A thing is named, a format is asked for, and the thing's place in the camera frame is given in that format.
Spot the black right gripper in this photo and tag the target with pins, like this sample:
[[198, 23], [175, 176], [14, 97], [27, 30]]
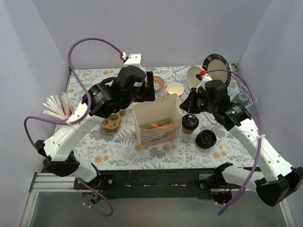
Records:
[[189, 104]]

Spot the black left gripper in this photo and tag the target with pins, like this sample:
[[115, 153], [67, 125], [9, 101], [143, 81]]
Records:
[[149, 86]]

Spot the black plastic cup lid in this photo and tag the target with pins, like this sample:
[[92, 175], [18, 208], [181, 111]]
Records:
[[190, 122]]

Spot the brown paper coffee cup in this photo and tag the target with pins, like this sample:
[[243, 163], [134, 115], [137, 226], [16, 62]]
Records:
[[188, 130]]

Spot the beige paper takeout bag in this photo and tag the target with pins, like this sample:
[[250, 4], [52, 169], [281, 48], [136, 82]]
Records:
[[161, 111]]

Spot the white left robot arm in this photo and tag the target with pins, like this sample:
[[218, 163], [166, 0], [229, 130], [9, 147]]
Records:
[[103, 99]]

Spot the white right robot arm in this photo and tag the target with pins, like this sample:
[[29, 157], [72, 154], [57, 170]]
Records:
[[272, 178]]

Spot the patterned ceramic bowl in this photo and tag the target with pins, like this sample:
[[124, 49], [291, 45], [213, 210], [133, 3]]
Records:
[[158, 83]]

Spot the stack of paper cups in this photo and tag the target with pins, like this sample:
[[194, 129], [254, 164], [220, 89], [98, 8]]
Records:
[[174, 88]]

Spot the cream ceramic plate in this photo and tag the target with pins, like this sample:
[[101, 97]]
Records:
[[192, 80]]

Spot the stack of black lids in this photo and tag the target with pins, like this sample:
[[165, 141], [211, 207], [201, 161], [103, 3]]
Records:
[[206, 139]]

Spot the floral patterned table mat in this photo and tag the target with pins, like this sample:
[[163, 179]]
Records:
[[120, 150]]

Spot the stack of cardboard cup carriers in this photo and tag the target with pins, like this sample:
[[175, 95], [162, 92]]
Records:
[[113, 122]]

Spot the dark rimmed ceramic plate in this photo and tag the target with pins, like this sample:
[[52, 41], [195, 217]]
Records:
[[217, 62]]

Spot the grey blue ceramic mug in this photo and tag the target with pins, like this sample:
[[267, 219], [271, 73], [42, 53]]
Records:
[[241, 98]]

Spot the pink straw holder cup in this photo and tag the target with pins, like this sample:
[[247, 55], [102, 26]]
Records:
[[66, 113]]

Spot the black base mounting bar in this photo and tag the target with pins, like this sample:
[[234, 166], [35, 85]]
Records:
[[153, 183]]

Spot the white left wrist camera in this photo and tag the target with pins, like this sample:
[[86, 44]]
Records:
[[135, 59]]

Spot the white wire dish rack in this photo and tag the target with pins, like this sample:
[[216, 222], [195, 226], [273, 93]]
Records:
[[235, 87]]

